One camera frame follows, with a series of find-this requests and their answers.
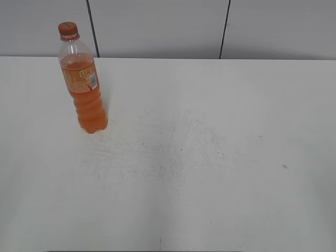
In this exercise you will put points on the orange tea plastic bottle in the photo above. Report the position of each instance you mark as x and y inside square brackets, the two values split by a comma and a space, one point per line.
[81, 78]

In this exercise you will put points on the orange bottle cap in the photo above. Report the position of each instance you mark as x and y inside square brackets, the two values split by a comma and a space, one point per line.
[68, 29]

